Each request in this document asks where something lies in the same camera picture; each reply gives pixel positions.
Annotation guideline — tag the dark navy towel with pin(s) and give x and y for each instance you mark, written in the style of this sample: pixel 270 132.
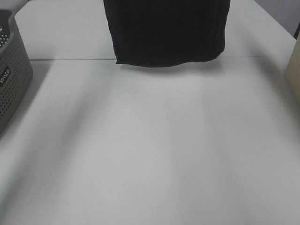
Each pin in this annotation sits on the dark navy towel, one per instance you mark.
pixel 165 33

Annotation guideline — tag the grey perforated plastic basket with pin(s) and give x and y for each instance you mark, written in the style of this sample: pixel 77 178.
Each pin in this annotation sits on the grey perforated plastic basket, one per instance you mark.
pixel 15 69

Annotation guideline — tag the beige box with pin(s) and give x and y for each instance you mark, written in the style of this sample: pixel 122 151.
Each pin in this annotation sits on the beige box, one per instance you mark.
pixel 292 74

